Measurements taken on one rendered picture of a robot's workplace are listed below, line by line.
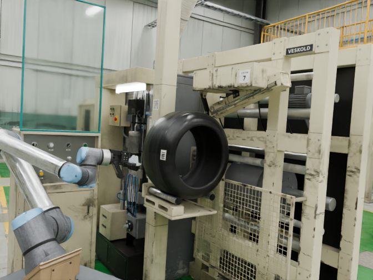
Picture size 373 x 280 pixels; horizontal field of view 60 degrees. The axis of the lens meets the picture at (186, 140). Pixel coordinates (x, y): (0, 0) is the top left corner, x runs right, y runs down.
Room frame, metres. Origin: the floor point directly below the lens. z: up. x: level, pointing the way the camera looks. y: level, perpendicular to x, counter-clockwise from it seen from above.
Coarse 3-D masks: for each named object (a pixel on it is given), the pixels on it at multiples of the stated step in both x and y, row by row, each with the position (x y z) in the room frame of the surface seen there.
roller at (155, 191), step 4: (152, 188) 2.22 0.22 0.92; (156, 188) 2.22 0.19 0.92; (152, 192) 2.20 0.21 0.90; (156, 192) 2.16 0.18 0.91; (160, 192) 2.13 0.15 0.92; (164, 192) 2.11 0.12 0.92; (160, 196) 2.11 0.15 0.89; (164, 196) 2.07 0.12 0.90; (168, 196) 2.04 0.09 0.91; (172, 196) 2.02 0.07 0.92; (168, 200) 2.04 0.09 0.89; (172, 200) 2.00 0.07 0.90; (176, 200) 1.97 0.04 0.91; (180, 200) 1.99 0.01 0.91
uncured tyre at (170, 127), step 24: (168, 120) 2.03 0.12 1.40; (192, 120) 2.00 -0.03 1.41; (144, 144) 2.07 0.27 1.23; (168, 144) 1.92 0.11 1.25; (216, 144) 2.33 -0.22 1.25; (144, 168) 2.09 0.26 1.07; (168, 168) 1.91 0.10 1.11; (192, 168) 2.37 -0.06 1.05; (216, 168) 2.29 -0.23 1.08; (168, 192) 2.04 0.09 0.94; (192, 192) 2.02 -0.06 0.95
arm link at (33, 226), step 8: (40, 208) 1.53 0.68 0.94; (24, 216) 1.45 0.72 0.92; (32, 216) 1.46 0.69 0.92; (40, 216) 1.49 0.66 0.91; (48, 216) 1.57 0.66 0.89; (16, 224) 1.44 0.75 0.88; (24, 224) 1.44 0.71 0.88; (32, 224) 1.44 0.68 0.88; (40, 224) 1.46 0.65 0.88; (48, 224) 1.50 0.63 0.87; (56, 224) 1.57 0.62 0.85; (16, 232) 1.44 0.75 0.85; (24, 232) 1.42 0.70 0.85; (32, 232) 1.43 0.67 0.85; (40, 232) 1.44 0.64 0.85; (48, 232) 1.47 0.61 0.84; (56, 232) 1.55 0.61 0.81; (24, 240) 1.41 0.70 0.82; (32, 240) 1.41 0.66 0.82; (40, 240) 1.42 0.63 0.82; (24, 248) 1.41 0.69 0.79
